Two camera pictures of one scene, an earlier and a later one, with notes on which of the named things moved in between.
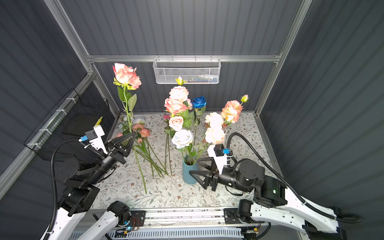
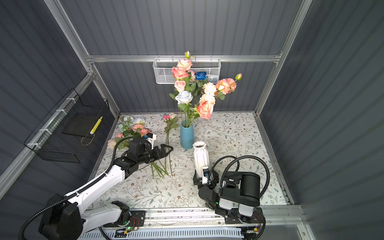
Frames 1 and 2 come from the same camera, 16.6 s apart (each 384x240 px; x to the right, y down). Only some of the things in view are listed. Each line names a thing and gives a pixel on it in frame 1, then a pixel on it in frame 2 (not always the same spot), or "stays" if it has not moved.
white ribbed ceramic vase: (226, 130) to (201, 157)
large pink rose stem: (175, 106) to (181, 74)
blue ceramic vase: (189, 163) to (187, 134)
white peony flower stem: (216, 133) to (210, 89)
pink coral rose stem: (136, 154) to (205, 109)
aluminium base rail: (137, 217) stays
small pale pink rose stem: (175, 123) to (179, 86)
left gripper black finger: (123, 144) to (162, 153)
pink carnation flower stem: (180, 93) to (185, 64)
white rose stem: (183, 138) to (183, 98)
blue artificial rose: (199, 104) to (199, 77)
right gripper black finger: (208, 162) to (195, 179)
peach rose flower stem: (231, 111) to (225, 86)
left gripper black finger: (111, 146) to (162, 146)
